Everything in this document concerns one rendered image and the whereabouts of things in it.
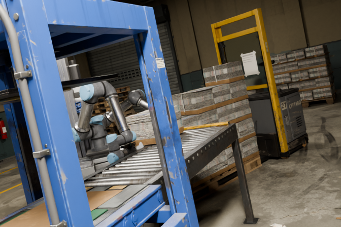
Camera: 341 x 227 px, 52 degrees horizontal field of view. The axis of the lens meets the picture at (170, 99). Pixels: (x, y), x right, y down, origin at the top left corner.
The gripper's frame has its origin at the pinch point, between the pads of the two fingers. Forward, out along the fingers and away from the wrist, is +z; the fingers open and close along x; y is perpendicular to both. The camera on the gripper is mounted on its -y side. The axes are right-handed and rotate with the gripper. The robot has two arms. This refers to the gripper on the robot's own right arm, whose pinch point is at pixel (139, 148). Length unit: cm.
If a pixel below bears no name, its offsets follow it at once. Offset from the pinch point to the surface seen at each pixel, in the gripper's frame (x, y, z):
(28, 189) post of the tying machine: 9, 5, -95
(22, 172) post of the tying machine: 11, 15, -95
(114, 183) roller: -36, 1, -81
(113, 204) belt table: -57, 2, -110
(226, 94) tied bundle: -22, 17, 156
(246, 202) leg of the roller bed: -60, -62, 42
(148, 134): -11.8, 9.8, -1.6
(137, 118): -5.6, 23.0, -2.1
